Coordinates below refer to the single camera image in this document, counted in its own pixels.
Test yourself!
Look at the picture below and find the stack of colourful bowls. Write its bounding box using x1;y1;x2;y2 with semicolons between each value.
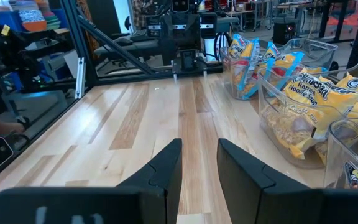
9;0;40;12
35;1;62;31

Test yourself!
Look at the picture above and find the black-and-white patterned bowl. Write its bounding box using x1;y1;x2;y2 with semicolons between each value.
18;9;47;24

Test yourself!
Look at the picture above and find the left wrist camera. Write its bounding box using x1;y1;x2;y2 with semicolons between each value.
170;0;190;13

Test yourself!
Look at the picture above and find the red shelving unit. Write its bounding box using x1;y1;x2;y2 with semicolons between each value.
203;0;229;13

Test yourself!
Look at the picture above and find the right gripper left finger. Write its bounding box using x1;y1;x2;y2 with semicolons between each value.
0;138;183;224

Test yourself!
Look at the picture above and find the white container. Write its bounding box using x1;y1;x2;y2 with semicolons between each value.
203;29;229;62

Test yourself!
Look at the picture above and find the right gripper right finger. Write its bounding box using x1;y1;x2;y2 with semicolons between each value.
216;138;358;224

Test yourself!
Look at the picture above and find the black keyboard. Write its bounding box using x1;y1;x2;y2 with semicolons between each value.
130;29;151;44

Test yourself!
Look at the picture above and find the black computer mouse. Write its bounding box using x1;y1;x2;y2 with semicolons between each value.
114;36;135;47

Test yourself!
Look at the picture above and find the grey desk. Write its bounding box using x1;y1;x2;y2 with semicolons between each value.
93;17;239;62

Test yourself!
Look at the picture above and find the clear plastic bin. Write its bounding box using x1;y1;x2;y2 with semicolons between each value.
219;37;339;101
257;55;358;170
323;116;358;190

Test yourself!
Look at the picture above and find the orange bowl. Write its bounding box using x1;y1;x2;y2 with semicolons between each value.
22;20;48;32

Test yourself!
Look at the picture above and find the black computer tower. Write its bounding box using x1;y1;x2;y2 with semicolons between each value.
272;21;297;46

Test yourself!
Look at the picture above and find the patterned hanging fabric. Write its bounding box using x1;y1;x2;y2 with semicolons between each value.
76;0;102;60

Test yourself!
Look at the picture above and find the silver aluminium extrusion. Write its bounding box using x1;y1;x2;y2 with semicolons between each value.
75;57;86;100

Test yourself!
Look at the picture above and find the black partition panel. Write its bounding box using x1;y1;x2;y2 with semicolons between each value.
86;0;118;42

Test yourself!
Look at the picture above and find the person's hand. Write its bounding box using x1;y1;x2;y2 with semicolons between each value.
6;121;27;136

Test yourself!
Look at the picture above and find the black caster wheel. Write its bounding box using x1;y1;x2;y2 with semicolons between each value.
17;116;31;129

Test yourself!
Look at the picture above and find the blue storage crate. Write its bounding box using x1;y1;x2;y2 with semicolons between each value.
0;8;70;32

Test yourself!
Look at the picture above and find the orange fabric panel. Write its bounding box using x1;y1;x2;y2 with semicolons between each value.
323;2;358;35

